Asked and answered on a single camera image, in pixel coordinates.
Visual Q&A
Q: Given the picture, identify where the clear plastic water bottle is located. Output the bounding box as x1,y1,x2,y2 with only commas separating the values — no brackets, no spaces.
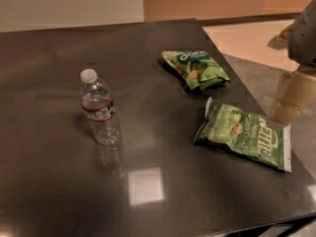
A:
79,68,120,146

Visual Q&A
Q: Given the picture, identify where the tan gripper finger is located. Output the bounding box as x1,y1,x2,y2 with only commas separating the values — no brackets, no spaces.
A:
272,65,316,124

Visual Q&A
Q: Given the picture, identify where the green rice chip bag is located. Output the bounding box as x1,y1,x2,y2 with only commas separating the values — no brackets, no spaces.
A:
162,50,230,91

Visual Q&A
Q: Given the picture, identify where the green Kettle potato chip bag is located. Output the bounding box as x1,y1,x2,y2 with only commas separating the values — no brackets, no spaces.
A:
195,97,291,173

